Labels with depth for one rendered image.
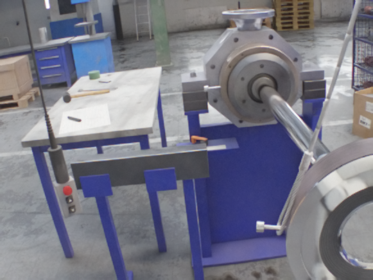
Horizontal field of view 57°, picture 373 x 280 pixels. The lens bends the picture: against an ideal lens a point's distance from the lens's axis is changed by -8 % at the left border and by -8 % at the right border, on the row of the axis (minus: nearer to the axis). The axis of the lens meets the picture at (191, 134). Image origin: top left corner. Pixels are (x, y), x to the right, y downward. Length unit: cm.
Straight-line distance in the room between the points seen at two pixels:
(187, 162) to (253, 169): 61
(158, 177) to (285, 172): 85
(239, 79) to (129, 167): 62
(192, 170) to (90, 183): 47
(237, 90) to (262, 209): 91
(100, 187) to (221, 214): 86
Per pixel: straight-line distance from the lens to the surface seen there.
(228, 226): 235
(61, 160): 117
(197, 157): 165
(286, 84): 172
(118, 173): 170
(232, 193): 222
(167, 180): 168
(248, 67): 166
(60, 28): 1244
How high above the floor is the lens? 156
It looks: 22 degrees down
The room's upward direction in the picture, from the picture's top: 6 degrees counter-clockwise
